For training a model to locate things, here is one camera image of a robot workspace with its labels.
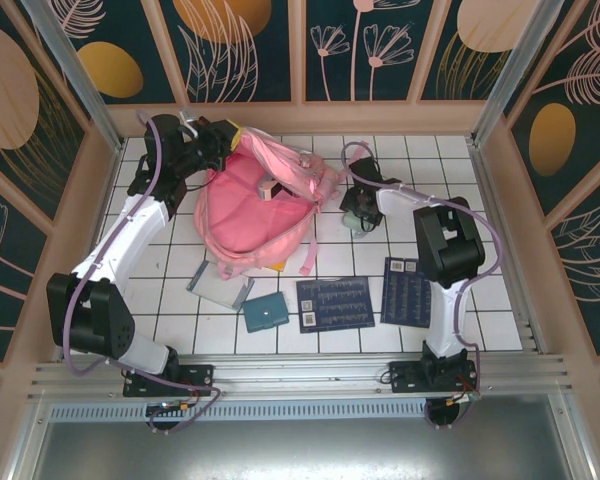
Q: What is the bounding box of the aluminium side rail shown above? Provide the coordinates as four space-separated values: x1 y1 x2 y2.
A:
467 142 551 357

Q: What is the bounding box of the grey metal sheet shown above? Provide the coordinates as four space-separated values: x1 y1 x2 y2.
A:
9 394 599 480

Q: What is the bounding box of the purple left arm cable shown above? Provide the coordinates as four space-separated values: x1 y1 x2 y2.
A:
62 110 224 436

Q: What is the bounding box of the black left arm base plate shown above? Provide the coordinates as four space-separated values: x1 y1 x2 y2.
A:
122 363 216 399

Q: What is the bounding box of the teal notebook with clasp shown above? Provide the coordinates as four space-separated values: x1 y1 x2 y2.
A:
242 294 291 335

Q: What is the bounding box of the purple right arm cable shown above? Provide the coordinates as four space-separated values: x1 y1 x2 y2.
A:
339 139 505 431

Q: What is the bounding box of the pale green mug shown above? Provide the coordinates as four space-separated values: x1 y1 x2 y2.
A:
341 210 374 239

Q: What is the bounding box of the wide dark blue booklet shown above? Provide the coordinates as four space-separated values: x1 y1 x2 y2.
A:
295 277 376 335

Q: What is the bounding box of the translucent grey notebook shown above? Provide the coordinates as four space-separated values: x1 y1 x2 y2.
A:
187 259 255 312

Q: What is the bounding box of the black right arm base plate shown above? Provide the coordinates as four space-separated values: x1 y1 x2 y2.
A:
388 358 481 397

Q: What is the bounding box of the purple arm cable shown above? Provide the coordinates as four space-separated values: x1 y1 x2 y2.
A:
62 110 224 436
339 139 505 431

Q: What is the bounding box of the pink student backpack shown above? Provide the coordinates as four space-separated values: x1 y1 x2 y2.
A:
193 125 342 281

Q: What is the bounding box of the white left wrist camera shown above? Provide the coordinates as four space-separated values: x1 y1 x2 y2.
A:
177 108 204 137

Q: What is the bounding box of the small white pink box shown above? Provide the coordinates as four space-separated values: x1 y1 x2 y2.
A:
257 179 297 202

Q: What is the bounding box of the aluminium corner post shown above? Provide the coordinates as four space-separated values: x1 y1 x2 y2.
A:
468 0 579 147
19 0 127 154

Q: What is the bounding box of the slotted metal cable duct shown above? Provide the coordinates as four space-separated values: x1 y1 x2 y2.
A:
48 403 554 422

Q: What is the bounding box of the narrow dark blue booklet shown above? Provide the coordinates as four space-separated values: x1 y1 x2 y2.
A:
380 257 434 330

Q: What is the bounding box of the aluminium front rail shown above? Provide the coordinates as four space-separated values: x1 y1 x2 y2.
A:
27 352 571 401

